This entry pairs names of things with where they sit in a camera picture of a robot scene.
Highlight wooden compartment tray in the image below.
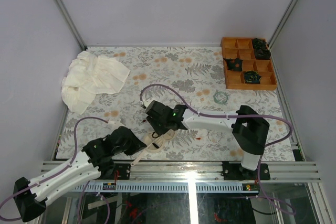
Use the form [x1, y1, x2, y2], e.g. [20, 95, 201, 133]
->
[221, 37, 277, 91]

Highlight black flower orange dots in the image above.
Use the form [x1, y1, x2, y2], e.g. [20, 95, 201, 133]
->
[224, 58, 243, 72]

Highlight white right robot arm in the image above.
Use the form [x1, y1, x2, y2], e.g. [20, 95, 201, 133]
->
[145, 101, 269, 180]

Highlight crumpled white cloth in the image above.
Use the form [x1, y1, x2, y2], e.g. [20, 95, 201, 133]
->
[61, 51, 130, 115]

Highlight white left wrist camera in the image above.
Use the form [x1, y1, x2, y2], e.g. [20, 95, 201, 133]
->
[108, 120, 125, 128]

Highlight beige round jewelry case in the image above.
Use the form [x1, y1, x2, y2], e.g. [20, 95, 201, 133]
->
[131, 130, 175, 167]

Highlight black fabric flower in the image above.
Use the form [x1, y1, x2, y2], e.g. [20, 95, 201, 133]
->
[251, 38, 267, 49]
[254, 48, 271, 60]

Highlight black fabric flower top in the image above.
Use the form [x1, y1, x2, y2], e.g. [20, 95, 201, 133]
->
[251, 38, 267, 49]

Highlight floral patterned table mat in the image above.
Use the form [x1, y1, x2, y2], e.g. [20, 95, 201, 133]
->
[54, 47, 295, 161]

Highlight black flower yellow green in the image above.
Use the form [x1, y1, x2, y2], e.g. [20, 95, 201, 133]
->
[243, 70, 261, 84]

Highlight green beaded bracelet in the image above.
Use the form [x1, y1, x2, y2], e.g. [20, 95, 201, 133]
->
[213, 91, 228, 104]

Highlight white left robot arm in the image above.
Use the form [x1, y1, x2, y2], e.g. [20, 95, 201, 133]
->
[13, 126, 146, 222]

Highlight aluminium front rail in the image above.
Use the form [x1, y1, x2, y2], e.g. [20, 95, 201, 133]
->
[36, 159, 322, 183]

